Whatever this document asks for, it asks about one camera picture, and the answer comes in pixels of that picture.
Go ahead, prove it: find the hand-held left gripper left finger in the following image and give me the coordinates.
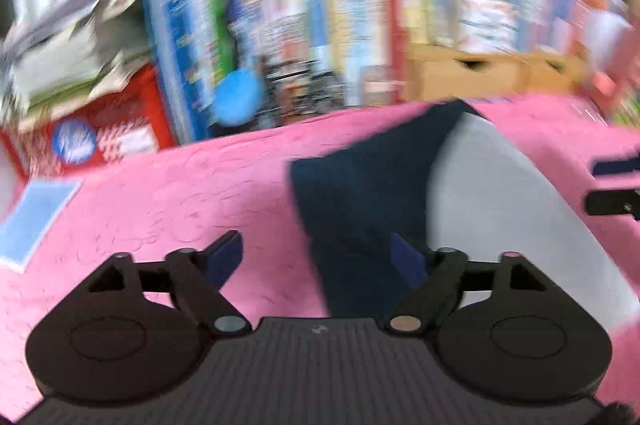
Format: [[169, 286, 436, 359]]
[[87, 230, 251, 338]]

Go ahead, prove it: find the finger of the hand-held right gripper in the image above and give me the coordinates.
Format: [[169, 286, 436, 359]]
[[595, 156, 640, 178], [585, 190, 640, 220]]

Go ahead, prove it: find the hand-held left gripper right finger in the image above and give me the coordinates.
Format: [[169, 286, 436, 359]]
[[385, 232, 548, 337]]

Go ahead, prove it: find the navy white red-striped jacket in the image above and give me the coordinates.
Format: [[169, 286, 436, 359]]
[[290, 100, 640, 336]]

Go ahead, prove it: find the pink rabbit-print blanket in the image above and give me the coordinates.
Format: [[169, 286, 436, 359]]
[[0, 92, 640, 421]]

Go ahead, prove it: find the pink picture box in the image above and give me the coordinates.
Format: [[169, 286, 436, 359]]
[[582, 0, 640, 126]]

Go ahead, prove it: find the blue plush ball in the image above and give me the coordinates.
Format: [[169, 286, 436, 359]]
[[215, 67, 263, 126]]

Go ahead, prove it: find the red crate with blue sticker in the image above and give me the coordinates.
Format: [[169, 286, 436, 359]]
[[0, 65, 173, 178]]

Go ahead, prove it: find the miniature bicycle model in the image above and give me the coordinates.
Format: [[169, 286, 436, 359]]
[[265, 65, 346, 126]]

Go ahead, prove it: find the wooden drawer organiser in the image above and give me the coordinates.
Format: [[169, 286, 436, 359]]
[[405, 42, 596, 103]]

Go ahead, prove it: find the light blue booklet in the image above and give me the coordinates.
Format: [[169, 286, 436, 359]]
[[0, 180, 83, 273]]

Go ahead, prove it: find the pencil-print paper box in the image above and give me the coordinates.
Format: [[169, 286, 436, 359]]
[[457, 0, 521, 56]]

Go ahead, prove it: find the row of tall blue workbooks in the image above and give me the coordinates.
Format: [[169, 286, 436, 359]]
[[142, 0, 236, 143]]

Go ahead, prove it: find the row of short colourful books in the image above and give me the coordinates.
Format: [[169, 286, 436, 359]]
[[230, 0, 406, 126]]

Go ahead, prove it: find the stack of papers and booklets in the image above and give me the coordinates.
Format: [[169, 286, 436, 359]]
[[0, 0, 151, 116]]

